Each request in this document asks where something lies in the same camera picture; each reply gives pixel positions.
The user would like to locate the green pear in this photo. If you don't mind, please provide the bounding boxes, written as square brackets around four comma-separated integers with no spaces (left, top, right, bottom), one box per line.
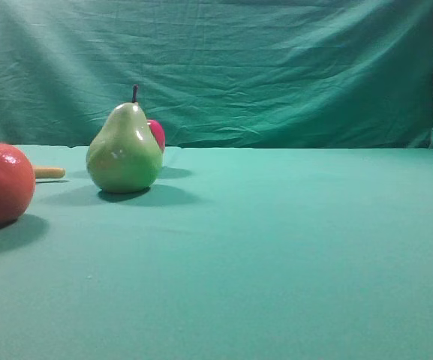
[86,84,163,194]

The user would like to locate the red apple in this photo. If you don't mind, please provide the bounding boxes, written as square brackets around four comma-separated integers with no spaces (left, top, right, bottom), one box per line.
[148,119,166,153]

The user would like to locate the green backdrop cloth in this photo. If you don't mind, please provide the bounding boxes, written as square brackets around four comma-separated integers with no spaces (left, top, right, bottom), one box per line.
[0,1,433,149]

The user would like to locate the yellow banana tip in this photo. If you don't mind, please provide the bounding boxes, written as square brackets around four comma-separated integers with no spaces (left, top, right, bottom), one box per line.
[33,166,65,179]

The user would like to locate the orange fruit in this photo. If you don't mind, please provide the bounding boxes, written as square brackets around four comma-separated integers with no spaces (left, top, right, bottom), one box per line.
[0,143,35,225]

